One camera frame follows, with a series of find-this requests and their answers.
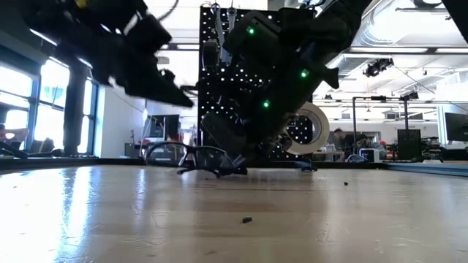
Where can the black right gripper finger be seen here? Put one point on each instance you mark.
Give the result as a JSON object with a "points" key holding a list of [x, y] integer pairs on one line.
{"points": [[237, 163]]}

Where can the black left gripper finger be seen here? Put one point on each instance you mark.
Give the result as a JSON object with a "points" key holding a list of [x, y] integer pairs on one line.
{"points": [[161, 91]]}

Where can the clear safety glasses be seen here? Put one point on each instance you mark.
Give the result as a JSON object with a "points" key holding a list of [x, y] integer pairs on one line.
{"points": [[204, 157]]}

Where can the white tape roll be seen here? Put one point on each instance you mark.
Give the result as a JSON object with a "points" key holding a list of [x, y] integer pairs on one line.
{"points": [[321, 124]]}

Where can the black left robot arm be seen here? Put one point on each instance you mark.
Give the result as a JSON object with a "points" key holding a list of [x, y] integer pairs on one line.
{"points": [[73, 22]]}

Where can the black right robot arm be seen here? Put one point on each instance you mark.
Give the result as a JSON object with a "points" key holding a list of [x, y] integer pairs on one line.
{"points": [[292, 55]]}

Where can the blue board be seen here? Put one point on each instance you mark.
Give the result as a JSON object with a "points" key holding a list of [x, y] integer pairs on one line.
{"points": [[431, 168]]}

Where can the black computer monitor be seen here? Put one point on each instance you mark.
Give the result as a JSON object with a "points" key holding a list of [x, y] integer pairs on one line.
{"points": [[457, 126], [164, 126]]}

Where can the black perforated pegboard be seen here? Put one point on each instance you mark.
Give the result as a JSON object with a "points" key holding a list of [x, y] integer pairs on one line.
{"points": [[212, 91]]}

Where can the long ceiling light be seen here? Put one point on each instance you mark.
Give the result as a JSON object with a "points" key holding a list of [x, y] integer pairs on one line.
{"points": [[186, 46], [402, 49]]}

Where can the dark building column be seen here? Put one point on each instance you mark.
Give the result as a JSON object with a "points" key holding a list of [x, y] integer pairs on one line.
{"points": [[75, 117]]}

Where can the person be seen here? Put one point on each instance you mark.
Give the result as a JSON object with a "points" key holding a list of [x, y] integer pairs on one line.
{"points": [[345, 138], [382, 147]]}

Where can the white box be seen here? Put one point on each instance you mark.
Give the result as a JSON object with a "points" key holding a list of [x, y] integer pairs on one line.
{"points": [[369, 155]]}

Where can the black ceiling spotlight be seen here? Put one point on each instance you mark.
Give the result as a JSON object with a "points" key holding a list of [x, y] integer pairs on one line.
{"points": [[380, 65]]}

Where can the small black perforated panel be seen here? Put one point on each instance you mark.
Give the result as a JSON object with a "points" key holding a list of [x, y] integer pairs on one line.
{"points": [[409, 144]]}

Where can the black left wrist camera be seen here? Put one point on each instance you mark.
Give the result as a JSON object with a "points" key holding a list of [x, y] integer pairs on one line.
{"points": [[148, 34]]}

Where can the black aluminium table frame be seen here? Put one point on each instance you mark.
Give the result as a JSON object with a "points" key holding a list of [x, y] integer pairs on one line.
{"points": [[73, 161]]}

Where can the black metal stand frame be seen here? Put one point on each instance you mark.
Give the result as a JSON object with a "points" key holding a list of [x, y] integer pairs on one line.
{"points": [[354, 120]]}

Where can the silver ceiling air duct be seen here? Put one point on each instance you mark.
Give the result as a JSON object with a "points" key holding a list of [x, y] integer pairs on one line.
{"points": [[347, 62]]}

